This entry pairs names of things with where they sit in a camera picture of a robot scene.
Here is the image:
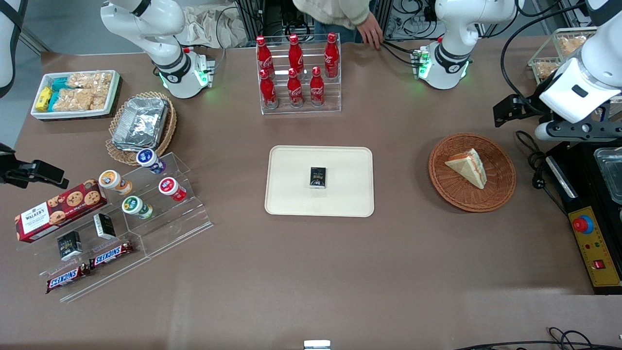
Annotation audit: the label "oval wicker basket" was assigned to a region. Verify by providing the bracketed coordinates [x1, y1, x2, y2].
[105, 91, 177, 166]

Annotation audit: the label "bystander in beige sweater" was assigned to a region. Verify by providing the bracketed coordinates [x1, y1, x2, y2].
[292, 0, 377, 44]

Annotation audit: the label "orange lid yogurt cup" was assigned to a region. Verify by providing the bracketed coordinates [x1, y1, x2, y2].
[99, 170, 133, 195]

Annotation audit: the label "yellow control panel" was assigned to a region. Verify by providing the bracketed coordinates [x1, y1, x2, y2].
[568, 207, 622, 288]

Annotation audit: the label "grey metal rail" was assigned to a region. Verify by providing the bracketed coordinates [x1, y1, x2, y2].
[17, 24, 52, 55]

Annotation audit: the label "round brown wicker basket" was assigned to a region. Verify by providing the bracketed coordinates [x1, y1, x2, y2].
[428, 133, 517, 213]

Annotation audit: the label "clear glass container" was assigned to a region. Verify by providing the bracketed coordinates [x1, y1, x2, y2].
[593, 147, 622, 205]

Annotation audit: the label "red lid yogurt cup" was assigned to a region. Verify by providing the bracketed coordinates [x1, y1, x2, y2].
[158, 177, 187, 202]

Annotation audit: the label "black countertop appliance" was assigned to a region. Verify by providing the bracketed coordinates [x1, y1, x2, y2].
[544, 138, 622, 296]

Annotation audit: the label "green lid yogurt cup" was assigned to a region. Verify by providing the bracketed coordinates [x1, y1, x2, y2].
[121, 195, 154, 220]

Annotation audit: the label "Snickers chocolate bar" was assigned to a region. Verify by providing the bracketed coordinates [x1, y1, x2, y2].
[89, 241, 134, 269]
[46, 264, 91, 294]

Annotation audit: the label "clear rice cracker bag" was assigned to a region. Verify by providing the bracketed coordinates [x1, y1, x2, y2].
[68, 72, 113, 89]
[52, 88, 93, 112]
[90, 87, 112, 110]

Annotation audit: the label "background cable bundle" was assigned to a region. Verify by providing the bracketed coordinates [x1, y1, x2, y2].
[388, 0, 438, 40]

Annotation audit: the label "bystander bare hand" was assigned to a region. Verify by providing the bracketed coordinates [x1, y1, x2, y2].
[357, 13, 385, 51]

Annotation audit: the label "clear acrylic snack stand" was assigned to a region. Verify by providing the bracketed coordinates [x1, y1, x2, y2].
[17, 209, 149, 303]

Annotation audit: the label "clear acrylic bottle rack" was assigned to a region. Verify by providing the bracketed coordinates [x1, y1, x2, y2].
[256, 33, 342, 116]

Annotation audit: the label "triangular sandwich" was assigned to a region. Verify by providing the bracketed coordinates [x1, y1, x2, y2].
[444, 148, 488, 190]

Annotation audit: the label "black equipment frame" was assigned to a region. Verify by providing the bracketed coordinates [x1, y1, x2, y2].
[233, 0, 316, 45]

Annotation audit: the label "red cola bottle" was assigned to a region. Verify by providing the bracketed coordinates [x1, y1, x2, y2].
[324, 33, 340, 79]
[287, 68, 304, 108]
[288, 34, 305, 74]
[310, 67, 325, 107]
[256, 35, 275, 76]
[259, 69, 278, 109]

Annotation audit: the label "stack of foil trays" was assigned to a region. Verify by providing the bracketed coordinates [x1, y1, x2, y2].
[111, 96, 170, 152]

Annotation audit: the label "black floor cables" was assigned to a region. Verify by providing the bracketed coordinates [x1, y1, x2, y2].
[454, 326, 622, 350]

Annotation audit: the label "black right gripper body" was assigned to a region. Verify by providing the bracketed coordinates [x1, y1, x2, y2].
[0, 143, 20, 188]

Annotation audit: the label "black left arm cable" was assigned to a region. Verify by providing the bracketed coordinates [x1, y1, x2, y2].
[500, 0, 591, 115]

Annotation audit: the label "crumpled beige cloth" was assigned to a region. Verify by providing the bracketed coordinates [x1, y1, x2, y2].
[177, 4, 249, 50]

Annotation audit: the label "white rectangular snack bin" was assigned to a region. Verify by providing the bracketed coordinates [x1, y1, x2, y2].
[31, 70, 121, 120]

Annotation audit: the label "clear acrylic cup stand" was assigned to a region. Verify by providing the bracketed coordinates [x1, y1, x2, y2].
[114, 152, 214, 259]

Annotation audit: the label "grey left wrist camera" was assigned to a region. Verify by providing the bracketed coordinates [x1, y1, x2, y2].
[535, 119, 622, 142]

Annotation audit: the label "cream plastic tray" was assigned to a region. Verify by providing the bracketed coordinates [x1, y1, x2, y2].
[264, 145, 375, 218]

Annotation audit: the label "red Walkers cookie box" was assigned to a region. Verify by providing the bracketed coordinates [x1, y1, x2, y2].
[14, 179, 108, 243]

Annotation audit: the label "blue lid yogurt cup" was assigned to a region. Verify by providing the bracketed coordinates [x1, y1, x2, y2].
[136, 148, 167, 175]

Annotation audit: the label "black arm base cables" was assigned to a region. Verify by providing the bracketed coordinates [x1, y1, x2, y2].
[381, 41, 424, 67]

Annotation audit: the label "black power cable with plug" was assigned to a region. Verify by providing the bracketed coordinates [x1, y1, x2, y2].
[515, 130, 570, 216]

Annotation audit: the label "clear fried snack bag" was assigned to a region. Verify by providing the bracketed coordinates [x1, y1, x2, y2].
[535, 62, 560, 81]
[558, 36, 587, 57]

